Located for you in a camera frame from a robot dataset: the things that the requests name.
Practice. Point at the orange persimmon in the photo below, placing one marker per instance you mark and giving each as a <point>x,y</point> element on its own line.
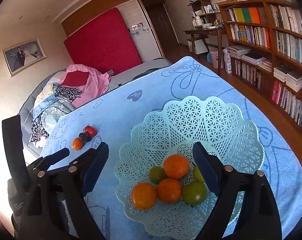
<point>143,196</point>

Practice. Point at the red upholstered headboard panel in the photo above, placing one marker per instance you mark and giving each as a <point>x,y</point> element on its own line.
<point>104,44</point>

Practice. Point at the white wardrobe panel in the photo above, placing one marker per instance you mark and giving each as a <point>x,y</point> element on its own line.
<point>136,20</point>

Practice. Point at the blue patterned towel cloth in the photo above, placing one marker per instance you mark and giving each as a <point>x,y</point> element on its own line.
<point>115,114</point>

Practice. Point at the red pillow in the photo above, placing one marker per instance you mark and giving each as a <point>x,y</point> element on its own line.
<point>75,79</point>

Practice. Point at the small orange middle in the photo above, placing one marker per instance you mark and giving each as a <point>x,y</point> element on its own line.
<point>77,144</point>

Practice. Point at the red cherry tomato right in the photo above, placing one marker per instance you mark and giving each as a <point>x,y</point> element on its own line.
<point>90,131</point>

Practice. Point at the yellow green tomato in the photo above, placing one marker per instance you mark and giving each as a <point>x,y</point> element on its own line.
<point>197,174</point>

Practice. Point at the orange with stem mark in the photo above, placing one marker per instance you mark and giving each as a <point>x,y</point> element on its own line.
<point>169,191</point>

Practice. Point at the dark wooden desk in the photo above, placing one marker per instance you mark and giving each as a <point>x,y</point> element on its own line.
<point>203,33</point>

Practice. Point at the small wooden desk shelf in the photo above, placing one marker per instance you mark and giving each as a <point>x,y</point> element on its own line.
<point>204,12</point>

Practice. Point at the light green lattice basket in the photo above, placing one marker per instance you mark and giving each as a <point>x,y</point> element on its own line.
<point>221,129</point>

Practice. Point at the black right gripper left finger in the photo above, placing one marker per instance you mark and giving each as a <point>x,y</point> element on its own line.
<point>66,213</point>

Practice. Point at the framed wedding photo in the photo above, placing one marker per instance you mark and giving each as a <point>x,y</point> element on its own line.
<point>23,55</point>

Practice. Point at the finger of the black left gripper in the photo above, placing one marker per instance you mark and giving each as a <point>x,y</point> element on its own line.
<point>43,163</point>

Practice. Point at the dark avocado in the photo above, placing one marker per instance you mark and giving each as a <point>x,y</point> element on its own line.
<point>84,137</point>

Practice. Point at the wooden bookshelf with books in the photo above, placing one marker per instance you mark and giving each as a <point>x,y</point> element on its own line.
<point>265,46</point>

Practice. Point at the green floral quilt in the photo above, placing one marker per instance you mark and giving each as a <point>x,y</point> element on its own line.
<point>48,109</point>

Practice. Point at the dark wooden door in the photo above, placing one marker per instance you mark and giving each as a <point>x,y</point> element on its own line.
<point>162,24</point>

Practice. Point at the leopard print cloth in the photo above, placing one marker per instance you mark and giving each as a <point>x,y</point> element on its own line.
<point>38,134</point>

